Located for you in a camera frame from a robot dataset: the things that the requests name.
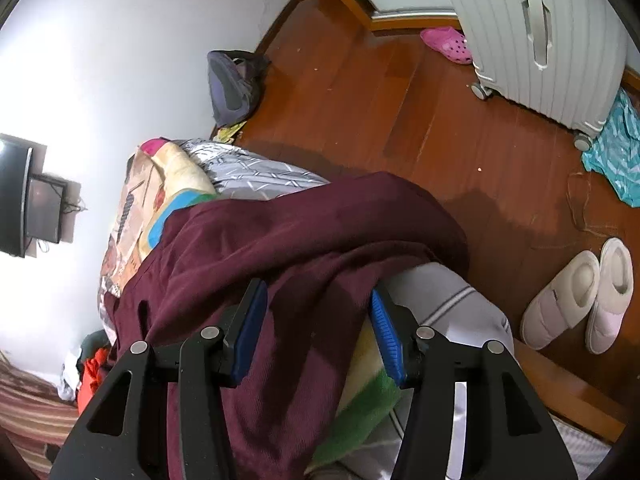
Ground striped pink curtain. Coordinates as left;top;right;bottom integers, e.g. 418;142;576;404
0;352;78;466

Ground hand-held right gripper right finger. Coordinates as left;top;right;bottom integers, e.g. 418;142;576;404
370;287;579;480

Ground pink clog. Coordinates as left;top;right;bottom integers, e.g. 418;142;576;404
419;26;474;65

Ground white ribbed suitcase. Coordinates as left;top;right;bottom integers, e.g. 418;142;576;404
429;0;632;152

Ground teal plastic bag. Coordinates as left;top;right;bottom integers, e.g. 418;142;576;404
580;87;640;209

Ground thin floor cable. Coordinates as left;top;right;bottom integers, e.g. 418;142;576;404
564;170;608;236

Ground small black wall monitor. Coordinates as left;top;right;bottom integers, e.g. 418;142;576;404
25;174;69;244

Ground beige slipper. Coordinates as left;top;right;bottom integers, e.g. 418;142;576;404
519;251;602;352
584;237;634;355

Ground white striped bedsheet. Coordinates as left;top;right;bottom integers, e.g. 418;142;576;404
390;260;513;356

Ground dark grey cloth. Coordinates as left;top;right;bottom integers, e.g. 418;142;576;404
79;331;112;357

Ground orange box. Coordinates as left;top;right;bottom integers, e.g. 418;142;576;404
76;347;110;407

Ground grey patterned pillow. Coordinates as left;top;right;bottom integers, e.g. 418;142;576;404
179;139;332;202

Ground wooden bed frame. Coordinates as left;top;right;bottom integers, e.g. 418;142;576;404
510;340;628;443

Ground maroon corduroy garment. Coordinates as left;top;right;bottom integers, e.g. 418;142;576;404
106;171;471;480

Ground grey purple backpack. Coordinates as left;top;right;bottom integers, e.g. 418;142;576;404
206;50;272;129

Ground black wall television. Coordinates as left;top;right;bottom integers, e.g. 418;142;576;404
0;134;35;259

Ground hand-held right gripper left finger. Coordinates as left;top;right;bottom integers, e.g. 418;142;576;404
50;279;269;480

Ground colourful printed blanket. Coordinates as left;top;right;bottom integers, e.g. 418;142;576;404
97;136;221;301

